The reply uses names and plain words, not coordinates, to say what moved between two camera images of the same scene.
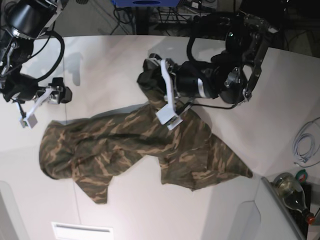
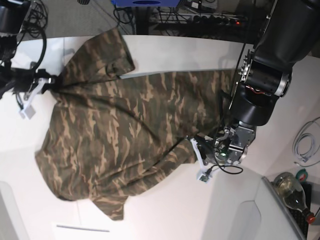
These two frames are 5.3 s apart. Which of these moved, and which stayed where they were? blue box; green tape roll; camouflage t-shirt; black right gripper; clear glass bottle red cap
Moved: black right gripper; camouflage t-shirt
Stayed: green tape roll; clear glass bottle red cap; blue box
